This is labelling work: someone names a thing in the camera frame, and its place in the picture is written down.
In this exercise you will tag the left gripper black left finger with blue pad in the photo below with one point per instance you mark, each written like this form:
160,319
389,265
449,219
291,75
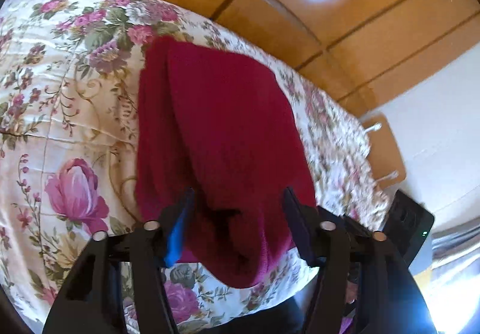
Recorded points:
90,300

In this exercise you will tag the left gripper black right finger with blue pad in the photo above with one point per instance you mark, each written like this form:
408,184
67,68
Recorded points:
388,298

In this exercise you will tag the magenta long-sleeve sweater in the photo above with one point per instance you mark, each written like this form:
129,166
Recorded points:
218,123

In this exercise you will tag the floral bedspread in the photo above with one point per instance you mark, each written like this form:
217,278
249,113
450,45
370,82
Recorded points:
69,82

